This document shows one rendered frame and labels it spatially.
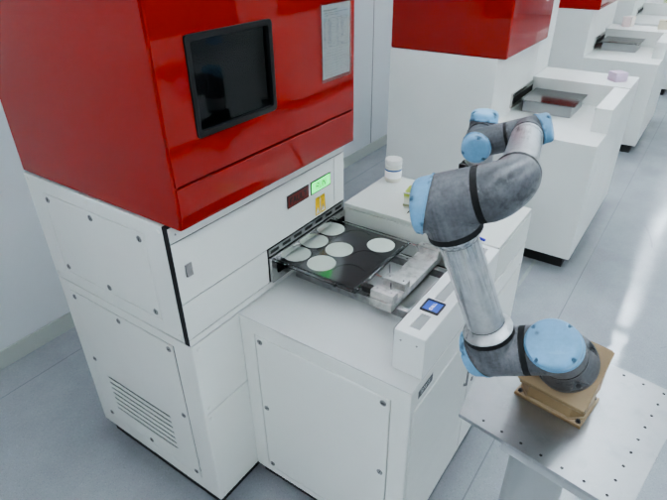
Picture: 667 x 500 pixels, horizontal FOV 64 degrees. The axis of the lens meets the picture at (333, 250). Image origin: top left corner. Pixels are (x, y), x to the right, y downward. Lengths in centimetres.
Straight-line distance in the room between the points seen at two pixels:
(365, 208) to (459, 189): 103
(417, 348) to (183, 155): 77
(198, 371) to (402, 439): 65
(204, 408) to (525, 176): 124
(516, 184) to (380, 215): 103
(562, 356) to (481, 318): 18
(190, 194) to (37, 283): 182
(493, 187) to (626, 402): 80
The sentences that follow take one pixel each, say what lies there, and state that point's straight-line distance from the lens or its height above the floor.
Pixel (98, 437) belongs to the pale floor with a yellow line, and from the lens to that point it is 265.
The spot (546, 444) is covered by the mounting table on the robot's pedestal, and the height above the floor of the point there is 82.
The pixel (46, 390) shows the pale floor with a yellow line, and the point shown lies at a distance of 298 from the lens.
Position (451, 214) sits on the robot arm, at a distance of 105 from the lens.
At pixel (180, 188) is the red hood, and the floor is 134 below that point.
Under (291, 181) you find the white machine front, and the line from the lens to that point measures 177.
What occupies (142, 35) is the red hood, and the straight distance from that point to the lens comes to 126.
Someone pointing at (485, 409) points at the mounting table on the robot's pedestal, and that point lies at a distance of 148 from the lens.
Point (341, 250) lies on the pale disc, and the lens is 189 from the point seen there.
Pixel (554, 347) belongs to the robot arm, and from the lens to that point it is 126.
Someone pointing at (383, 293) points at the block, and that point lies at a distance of 167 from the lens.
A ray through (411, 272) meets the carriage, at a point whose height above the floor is 88.
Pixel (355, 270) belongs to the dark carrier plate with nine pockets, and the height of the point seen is 90.
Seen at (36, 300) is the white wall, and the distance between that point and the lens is 314.
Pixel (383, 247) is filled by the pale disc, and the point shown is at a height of 90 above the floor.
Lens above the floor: 188
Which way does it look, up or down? 31 degrees down
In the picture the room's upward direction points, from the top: 1 degrees counter-clockwise
